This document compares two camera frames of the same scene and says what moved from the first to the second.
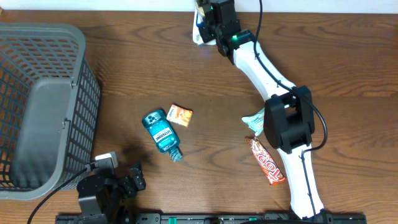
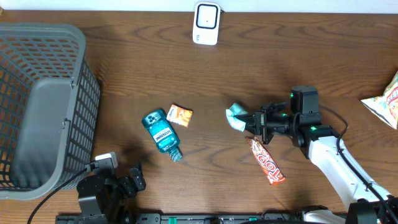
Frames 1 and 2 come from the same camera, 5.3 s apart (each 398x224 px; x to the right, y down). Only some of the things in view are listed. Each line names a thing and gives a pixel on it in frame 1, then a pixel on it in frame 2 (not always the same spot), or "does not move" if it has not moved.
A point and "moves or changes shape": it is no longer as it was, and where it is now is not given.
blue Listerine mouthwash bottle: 163,134 does not move
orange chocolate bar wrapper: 272,173 does not move
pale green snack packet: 255,121 moves or changes shape
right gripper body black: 211,31 to 269,124
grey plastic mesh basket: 50,106 does not move
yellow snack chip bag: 200,9 to 386,106
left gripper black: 130,187 does not move
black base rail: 126,218 does not move
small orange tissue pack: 179,115 does not move
